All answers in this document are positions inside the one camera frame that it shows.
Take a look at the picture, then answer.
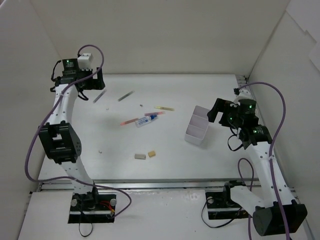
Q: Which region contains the front aluminium rail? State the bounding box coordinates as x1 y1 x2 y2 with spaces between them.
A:
38 177 262 192

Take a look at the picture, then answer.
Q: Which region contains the grey white eraser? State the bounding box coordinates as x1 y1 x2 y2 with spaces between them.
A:
134 153 146 160

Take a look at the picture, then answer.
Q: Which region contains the green-grey highlighter pen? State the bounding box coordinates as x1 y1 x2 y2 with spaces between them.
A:
117 90 135 102

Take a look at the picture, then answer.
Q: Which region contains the purple cable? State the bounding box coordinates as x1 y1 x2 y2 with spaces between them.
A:
24 44 132 218
237 81 292 240

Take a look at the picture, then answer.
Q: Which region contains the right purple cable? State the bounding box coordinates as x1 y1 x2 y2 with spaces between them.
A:
237 81 292 240

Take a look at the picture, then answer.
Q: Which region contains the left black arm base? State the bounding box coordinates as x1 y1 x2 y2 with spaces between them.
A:
68 193 117 224

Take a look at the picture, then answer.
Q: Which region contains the aluminium rail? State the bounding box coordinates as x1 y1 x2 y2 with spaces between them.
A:
38 177 262 192
233 75 251 95

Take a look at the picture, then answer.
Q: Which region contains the clear blue-capped glue bottle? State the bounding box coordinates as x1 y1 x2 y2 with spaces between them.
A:
135 114 158 128

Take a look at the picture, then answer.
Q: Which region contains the pink highlighter pen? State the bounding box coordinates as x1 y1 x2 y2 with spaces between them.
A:
144 111 166 116

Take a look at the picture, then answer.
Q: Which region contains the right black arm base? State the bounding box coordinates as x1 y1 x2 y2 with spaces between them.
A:
204 184 252 221

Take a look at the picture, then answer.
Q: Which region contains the right side aluminium rail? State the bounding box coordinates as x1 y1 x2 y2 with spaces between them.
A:
233 75 251 95

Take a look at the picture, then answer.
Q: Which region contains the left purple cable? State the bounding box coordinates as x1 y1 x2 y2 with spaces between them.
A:
24 44 132 218

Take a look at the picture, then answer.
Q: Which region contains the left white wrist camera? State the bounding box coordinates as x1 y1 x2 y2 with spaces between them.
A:
77 53 93 70

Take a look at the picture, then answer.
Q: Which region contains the white three-compartment organizer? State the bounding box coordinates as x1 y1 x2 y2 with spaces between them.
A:
184 105 209 146

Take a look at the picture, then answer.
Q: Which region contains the orange highlighter pen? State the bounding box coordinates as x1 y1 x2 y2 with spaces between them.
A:
120 118 139 126

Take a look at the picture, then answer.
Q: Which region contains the purple-grey highlighter pen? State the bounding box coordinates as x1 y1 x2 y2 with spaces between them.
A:
93 90 107 104

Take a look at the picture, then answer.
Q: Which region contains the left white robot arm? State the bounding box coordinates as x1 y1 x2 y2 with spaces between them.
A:
38 53 105 210

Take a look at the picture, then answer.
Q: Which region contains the yellow highlighter pen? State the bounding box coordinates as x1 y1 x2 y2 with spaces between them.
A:
154 105 175 111

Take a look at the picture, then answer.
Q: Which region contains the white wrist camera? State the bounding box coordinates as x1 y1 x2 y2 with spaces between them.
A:
233 88 252 104
77 53 93 70

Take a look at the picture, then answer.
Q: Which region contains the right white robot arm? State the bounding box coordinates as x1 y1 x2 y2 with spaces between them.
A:
207 98 308 240

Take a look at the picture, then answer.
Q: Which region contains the tan yellow eraser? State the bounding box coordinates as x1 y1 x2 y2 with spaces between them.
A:
148 150 156 158

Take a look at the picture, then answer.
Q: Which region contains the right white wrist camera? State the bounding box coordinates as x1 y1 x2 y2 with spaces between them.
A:
233 88 252 104

